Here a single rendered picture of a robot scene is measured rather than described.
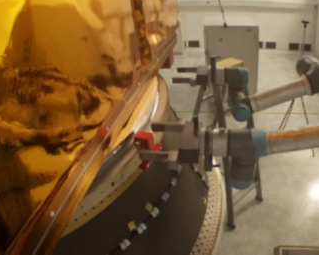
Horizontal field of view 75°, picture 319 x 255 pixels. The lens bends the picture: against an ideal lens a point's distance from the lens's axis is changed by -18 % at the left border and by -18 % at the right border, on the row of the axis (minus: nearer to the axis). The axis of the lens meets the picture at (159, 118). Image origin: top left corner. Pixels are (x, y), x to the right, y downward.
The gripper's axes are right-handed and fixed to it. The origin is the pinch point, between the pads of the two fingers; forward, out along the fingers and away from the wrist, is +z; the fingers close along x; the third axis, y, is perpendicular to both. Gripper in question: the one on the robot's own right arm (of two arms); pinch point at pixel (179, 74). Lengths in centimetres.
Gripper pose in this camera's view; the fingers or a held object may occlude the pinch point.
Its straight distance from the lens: 113.1
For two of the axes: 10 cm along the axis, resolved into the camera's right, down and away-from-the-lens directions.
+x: 2.1, -5.1, 8.3
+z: -9.7, -0.2, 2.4
